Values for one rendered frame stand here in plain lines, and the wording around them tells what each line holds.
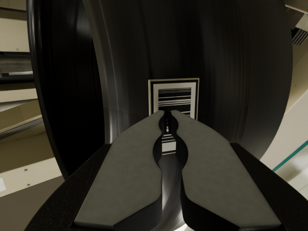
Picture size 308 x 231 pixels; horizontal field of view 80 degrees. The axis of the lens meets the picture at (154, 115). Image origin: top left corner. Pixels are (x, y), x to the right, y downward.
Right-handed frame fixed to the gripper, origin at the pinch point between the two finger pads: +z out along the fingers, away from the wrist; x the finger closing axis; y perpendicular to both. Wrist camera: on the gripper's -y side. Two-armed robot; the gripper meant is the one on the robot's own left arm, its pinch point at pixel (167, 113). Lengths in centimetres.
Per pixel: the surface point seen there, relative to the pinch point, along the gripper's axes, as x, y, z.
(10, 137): -58, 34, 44
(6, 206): -189, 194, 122
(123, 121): -3.9, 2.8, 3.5
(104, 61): -5.6, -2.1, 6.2
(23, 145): -54, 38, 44
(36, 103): -51, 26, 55
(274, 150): 162, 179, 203
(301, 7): 24.5, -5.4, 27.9
